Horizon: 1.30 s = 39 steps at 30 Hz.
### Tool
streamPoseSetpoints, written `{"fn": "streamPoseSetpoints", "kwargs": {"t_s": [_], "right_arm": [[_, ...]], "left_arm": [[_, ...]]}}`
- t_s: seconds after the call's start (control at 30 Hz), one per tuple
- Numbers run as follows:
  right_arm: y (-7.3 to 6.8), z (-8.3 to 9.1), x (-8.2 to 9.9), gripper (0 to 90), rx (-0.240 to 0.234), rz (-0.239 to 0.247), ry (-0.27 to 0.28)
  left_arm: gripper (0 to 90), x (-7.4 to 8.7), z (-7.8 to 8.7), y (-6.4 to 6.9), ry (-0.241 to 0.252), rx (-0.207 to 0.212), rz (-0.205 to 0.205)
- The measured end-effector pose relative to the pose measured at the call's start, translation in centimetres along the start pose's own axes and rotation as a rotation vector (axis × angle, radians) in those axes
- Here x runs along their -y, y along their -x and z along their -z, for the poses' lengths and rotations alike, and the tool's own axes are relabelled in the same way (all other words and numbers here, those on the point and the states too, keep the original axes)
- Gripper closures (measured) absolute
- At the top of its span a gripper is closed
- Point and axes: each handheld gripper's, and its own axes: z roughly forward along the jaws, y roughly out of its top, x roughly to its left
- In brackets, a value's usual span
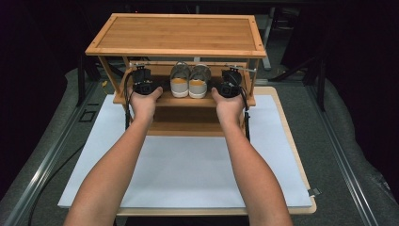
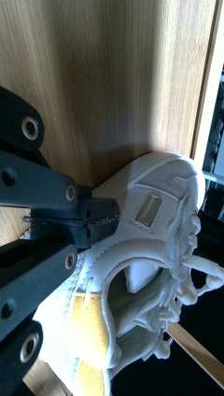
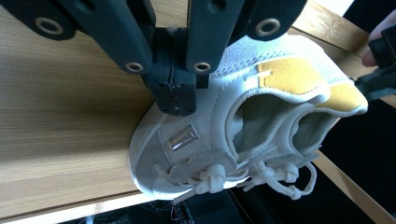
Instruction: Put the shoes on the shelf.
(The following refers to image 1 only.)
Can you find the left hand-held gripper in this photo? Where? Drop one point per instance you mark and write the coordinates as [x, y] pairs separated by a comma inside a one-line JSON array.
[[142, 81]]

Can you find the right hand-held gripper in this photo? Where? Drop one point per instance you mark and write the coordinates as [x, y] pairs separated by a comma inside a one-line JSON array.
[[230, 83]]

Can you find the beige canvas shoe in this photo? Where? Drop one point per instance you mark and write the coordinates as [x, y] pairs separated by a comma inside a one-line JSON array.
[[198, 84], [179, 83]]

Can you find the wooden shoe rack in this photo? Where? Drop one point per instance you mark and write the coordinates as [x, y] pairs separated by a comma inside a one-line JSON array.
[[177, 33]]

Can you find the person's left hand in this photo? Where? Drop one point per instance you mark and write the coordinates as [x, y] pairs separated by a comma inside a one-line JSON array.
[[143, 105]]

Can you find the person's right hand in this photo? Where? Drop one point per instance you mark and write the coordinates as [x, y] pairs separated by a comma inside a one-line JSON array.
[[229, 108]]

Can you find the small yellow tag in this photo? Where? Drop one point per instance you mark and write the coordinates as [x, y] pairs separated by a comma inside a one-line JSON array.
[[104, 83]]

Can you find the white metal stand leg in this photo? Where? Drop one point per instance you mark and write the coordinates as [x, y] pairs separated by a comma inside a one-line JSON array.
[[267, 44]]

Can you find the black metal stand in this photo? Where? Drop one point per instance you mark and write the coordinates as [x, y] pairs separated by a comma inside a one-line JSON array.
[[81, 81], [321, 84]]

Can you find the wooden table board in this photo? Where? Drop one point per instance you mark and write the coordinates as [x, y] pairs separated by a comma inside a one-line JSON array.
[[295, 138]]

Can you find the white table sheet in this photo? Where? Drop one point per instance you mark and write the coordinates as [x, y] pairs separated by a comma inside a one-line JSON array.
[[188, 169]]

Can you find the small metal clip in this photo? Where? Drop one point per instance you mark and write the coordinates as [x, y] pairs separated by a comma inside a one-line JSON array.
[[314, 192]]

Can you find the metal floor rail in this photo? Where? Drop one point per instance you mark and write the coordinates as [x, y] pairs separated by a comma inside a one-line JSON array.
[[40, 175], [345, 166]]

